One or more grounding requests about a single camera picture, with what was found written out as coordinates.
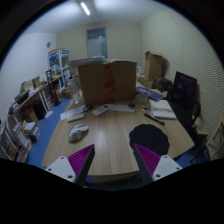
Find blue book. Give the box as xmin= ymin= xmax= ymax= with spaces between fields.
xmin=136 ymin=87 xmax=164 ymax=102

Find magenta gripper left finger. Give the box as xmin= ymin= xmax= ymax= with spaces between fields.
xmin=46 ymin=145 xmax=95 ymax=186

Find open white notebook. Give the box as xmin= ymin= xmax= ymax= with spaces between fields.
xmin=149 ymin=100 xmax=176 ymax=119

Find white computer mouse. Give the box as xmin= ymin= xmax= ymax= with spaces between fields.
xmin=68 ymin=124 xmax=89 ymax=142

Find wooden shelf desk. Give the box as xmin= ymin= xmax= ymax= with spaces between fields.
xmin=8 ymin=76 xmax=60 ymax=117

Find white flat device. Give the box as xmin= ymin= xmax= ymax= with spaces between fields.
xmin=67 ymin=113 xmax=84 ymax=122

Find ceiling light tube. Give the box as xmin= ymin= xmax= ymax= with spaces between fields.
xmin=80 ymin=2 xmax=90 ymax=16

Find blue white display cabinet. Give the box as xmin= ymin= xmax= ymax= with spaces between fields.
xmin=48 ymin=49 xmax=70 ymax=80

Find white remote control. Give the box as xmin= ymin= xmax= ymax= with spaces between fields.
xmin=92 ymin=104 xmax=110 ymax=117

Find small black object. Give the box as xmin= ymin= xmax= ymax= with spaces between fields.
xmin=128 ymin=103 xmax=135 ymax=109

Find black office chair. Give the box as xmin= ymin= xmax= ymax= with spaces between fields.
xmin=168 ymin=72 xmax=201 ymax=133

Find grey door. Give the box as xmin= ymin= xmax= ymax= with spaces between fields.
xmin=86 ymin=27 xmax=108 ymax=58

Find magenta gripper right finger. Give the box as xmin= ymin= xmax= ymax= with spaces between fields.
xmin=134 ymin=144 xmax=182 ymax=182

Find large brown cardboard box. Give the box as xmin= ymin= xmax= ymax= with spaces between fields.
xmin=78 ymin=61 xmax=137 ymax=106

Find black marker pen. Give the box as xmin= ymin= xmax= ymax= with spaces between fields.
xmin=144 ymin=113 xmax=165 ymax=126

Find white paper sheet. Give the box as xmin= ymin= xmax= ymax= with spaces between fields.
xmin=108 ymin=104 xmax=134 ymax=112

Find tall cardboard box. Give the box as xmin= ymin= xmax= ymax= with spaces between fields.
xmin=144 ymin=51 xmax=163 ymax=86

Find black round mouse pad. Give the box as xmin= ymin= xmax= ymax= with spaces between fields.
xmin=129 ymin=124 xmax=170 ymax=155

